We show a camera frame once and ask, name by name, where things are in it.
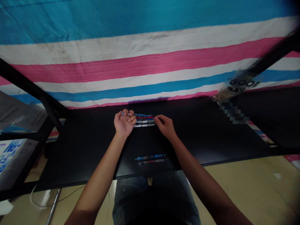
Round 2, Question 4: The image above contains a stack of clear document sleeves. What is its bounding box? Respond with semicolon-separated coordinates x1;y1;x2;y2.
0;90;49;134

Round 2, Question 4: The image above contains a person's left hand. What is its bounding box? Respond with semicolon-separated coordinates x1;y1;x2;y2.
114;109;137;139

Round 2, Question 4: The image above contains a blue pen with black grip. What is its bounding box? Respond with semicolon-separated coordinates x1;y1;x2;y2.
135;154;167;161

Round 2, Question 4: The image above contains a white cable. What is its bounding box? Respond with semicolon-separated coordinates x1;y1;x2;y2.
30;182;88;208

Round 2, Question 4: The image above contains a light blue pen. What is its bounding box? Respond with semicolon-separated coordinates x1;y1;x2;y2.
121;112;155;117

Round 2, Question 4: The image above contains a dark red grey pen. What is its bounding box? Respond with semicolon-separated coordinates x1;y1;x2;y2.
136;158;168;165

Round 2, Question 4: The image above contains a black metal shelf frame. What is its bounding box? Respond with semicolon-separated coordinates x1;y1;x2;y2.
0;57;69;203

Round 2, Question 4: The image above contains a person's body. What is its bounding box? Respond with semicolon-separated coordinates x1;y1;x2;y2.
112;170;202;225

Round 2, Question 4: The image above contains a black metal pole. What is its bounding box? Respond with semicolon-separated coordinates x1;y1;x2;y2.
248;29;300;75

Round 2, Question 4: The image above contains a person's right hand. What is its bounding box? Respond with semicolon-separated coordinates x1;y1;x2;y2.
153;114;178;139

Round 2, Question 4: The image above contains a clear printed plastic bag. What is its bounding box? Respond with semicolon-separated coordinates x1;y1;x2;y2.
210;67;262;104

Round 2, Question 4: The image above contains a white carton with blue print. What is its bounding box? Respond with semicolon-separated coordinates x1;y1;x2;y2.
0;137;36;192

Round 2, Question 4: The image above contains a striped blue pink white tarp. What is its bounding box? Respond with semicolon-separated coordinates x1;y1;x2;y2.
0;0;300;111

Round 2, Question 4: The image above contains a silver metal table leg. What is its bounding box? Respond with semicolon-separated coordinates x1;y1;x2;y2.
45;187;62;225

